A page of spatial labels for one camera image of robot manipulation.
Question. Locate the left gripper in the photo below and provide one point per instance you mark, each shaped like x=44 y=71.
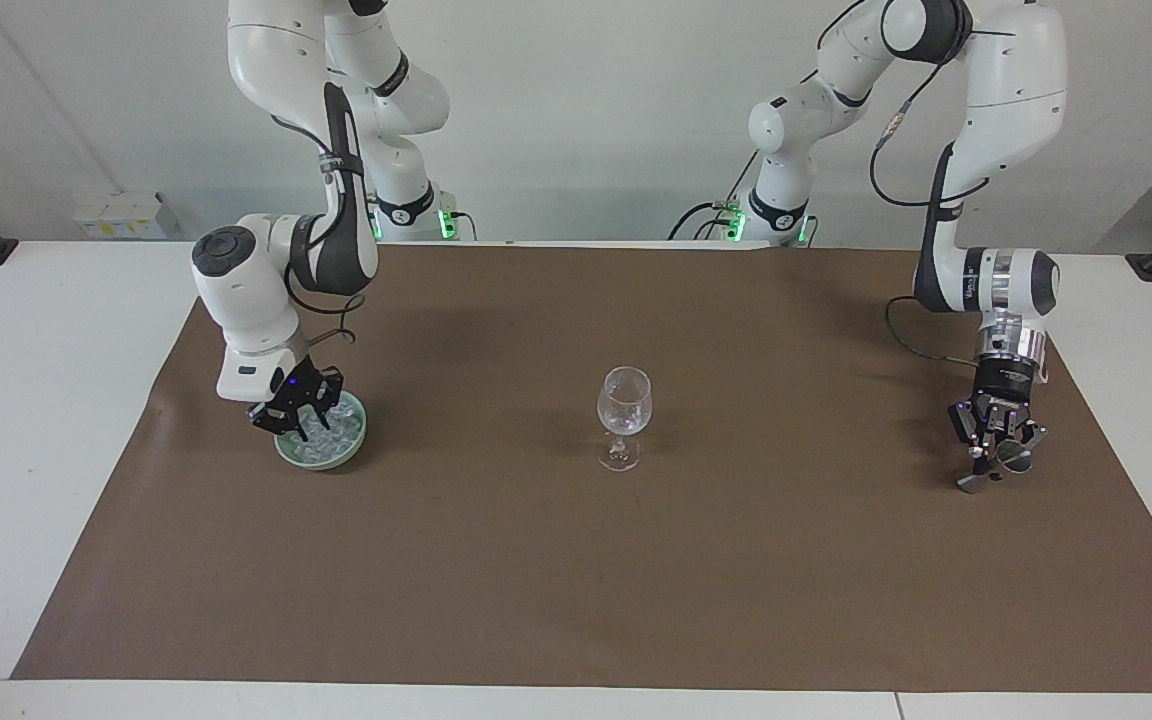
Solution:
x=1003 y=380

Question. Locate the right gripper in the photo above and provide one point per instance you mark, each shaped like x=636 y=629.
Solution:
x=300 y=380

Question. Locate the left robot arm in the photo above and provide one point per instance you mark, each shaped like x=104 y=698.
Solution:
x=1011 y=90

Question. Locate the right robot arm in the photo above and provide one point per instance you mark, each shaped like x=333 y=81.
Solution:
x=246 y=290

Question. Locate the clear ice cubes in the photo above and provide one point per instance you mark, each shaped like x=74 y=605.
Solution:
x=331 y=438

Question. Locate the clear wine glass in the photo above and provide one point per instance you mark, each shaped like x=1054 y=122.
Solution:
x=624 y=405

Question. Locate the green ceramic bowl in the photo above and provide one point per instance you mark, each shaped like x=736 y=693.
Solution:
x=288 y=453

